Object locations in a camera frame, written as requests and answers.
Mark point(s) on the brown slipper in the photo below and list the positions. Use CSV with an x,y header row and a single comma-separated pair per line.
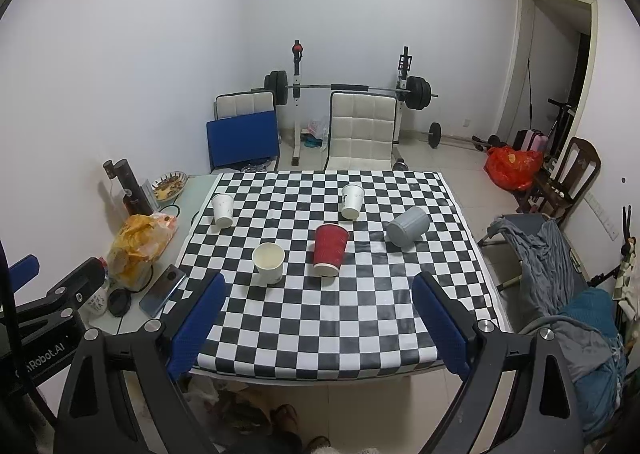
x,y
285,419

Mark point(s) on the clear plastic bag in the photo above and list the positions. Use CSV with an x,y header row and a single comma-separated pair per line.
x,y
317,131

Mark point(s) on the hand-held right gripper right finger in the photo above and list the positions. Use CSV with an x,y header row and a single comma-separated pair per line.
x,y
440,321

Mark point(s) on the black scooter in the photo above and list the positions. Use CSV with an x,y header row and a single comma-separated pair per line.
x,y
559,128

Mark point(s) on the blue board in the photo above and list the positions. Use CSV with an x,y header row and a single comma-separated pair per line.
x,y
242,138

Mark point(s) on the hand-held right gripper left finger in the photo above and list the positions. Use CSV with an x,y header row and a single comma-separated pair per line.
x,y
200,321

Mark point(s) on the white printed paper cup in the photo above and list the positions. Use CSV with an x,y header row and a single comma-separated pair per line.
x,y
351,201

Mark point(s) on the teal cloth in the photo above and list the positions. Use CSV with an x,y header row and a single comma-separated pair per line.
x,y
595,314

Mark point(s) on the white padded chair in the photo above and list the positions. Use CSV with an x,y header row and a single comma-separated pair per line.
x,y
360,133
242,103

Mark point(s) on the wide white paper cup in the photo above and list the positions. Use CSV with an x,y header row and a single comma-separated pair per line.
x,y
268,263

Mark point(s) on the dark wooden chair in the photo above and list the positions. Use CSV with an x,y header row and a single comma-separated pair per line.
x,y
575,168

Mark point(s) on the red plastic bag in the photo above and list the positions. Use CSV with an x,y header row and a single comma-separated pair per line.
x,y
512,166

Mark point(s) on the black grinder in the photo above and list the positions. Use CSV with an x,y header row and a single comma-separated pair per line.
x,y
129,186

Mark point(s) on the grey cup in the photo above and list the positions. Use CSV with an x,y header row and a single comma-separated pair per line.
x,y
407,228

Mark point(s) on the plain white paper cup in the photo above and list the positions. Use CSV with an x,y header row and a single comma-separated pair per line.
x,y
223,210

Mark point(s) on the black white checkered tablecloth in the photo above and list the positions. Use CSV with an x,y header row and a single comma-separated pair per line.
x,y
330,314

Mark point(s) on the pink suitcase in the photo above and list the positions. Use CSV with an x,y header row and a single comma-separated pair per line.
x,y
527,139

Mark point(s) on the black tripod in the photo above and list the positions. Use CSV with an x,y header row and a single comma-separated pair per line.
x,y
625,244

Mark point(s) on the white small bottle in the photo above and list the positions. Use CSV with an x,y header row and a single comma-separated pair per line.
x,y
99,299

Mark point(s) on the white wall power strip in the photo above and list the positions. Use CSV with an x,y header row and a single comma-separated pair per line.
x,y
602,216

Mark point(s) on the short dumbbell bar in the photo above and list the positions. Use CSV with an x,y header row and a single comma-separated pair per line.
x,y
435,134

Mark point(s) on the black barbell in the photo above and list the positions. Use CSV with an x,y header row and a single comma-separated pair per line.
x,y
417,93

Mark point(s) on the orange snack bag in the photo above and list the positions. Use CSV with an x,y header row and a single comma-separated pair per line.
x,y
137,249

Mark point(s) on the dark smartphone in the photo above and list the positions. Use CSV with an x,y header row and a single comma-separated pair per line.
x,y
162,290

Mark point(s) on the black round lid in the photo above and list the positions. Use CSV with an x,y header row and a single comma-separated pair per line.
x,y
120,302

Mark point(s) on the white barbell rack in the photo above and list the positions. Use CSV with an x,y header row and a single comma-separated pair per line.
x,y
296,123

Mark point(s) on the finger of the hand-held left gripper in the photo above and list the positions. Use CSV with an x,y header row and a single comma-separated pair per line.
x,y
25,268
75,284

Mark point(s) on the red paper cup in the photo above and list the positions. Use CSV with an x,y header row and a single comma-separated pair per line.
x,y
330,246

